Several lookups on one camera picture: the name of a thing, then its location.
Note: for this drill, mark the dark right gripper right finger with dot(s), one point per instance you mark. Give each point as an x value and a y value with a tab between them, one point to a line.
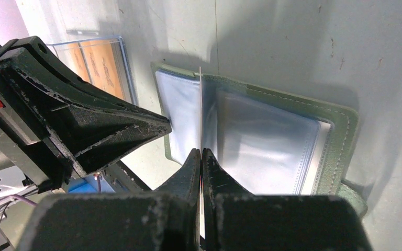
236	219

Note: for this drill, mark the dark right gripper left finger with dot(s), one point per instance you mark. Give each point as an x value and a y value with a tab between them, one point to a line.
166	218

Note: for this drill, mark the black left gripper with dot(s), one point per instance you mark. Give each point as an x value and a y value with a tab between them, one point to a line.
93	128

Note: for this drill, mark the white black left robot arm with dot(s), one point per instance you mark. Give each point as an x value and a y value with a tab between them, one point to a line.
0	180

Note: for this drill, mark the clear plastic tray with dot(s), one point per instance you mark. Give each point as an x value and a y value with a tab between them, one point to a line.
60	49

